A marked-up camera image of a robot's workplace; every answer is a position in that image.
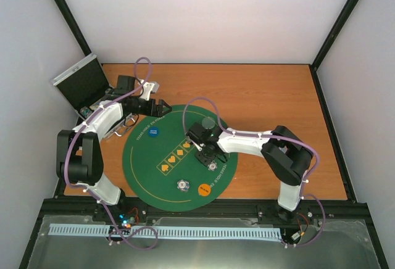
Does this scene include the white blue chip stack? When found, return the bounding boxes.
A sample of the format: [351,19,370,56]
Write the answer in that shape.
[207,161,218,172]
[177,180,189,192]

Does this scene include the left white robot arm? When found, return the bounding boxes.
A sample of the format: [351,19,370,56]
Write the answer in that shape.
[56,96,172,221]

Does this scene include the blue small blind button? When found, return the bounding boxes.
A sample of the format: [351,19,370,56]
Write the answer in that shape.
[148,126,160,138]

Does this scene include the clear round dealer button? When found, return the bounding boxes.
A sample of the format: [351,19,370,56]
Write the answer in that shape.
[201,117,216,130]

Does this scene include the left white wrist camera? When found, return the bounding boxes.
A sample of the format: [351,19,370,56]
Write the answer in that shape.
[139,81,160,101]

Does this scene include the round green poker mat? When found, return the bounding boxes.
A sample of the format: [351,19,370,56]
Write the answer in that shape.
[122,105,238,212]

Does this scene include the aluminium poker case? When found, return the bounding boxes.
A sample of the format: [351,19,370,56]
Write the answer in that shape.
[52,53,137,140]

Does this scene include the orange big blind button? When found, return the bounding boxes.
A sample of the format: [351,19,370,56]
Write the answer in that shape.
[197,183,211,197]

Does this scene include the poker chips in case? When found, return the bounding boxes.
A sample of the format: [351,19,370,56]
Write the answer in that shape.
[80,106,93,119]

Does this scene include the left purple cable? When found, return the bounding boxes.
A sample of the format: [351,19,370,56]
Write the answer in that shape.
[63,56,158,250]

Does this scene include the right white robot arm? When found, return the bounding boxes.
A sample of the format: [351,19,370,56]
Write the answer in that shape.
[186,122,318,212]

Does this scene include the light blue slotted cable duct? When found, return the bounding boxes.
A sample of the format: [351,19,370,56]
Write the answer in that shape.
[48,223,281,242]

